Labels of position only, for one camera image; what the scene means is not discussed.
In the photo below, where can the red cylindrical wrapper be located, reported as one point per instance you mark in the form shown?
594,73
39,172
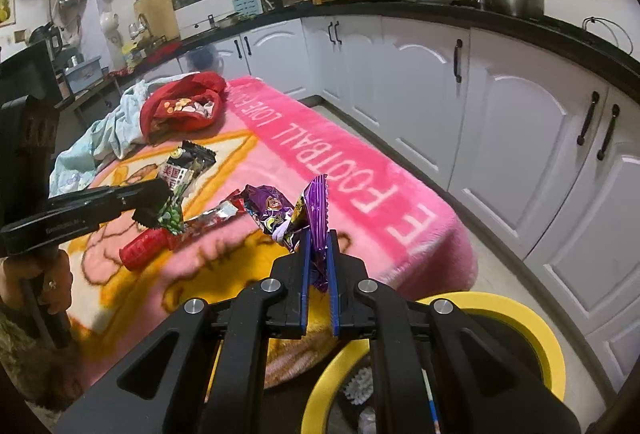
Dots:
142,248

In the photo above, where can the black kitchen countertop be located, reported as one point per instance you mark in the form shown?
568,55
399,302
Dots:
360,7

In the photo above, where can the purple foil snack wrapper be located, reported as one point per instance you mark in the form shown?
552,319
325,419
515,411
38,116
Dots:
317,224

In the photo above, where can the pink printed blanket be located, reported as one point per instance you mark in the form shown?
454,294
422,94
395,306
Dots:
350,174

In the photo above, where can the white bristle brush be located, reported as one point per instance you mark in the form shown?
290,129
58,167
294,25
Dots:
360,386

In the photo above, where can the white kitchen cabinet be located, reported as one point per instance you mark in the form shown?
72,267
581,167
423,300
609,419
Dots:
525,139

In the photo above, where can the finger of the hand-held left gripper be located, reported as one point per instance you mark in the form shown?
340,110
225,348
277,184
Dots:
147,217
145,195

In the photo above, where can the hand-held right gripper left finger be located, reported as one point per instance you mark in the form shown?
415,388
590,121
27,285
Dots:
304,299

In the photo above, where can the red silver snack wrapper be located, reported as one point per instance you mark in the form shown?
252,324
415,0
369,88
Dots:
210,215

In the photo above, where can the white ceramic jar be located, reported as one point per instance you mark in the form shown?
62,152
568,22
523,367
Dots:
110,32

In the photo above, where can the person's left forearm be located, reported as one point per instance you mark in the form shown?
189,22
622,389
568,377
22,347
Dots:
30,364

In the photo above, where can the wooden cutting board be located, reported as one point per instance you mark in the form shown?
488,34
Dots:
157,14

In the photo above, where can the blue utensil holder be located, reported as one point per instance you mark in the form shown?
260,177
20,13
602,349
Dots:
247,4

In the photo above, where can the blue plastic box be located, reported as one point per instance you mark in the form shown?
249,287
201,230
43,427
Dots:
82,75

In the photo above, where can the yellow round trash bin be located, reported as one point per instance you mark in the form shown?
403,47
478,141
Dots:
325,394

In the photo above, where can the red plastic bag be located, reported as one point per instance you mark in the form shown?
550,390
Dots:
200,87

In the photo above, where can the black green snack packet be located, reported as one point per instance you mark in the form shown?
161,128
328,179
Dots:
185,164

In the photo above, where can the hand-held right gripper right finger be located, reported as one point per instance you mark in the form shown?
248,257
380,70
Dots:
334,309

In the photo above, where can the light blue cloth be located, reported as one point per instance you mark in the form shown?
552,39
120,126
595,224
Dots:
110,129

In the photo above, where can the person's left hand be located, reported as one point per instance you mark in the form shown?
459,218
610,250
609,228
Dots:
60,279

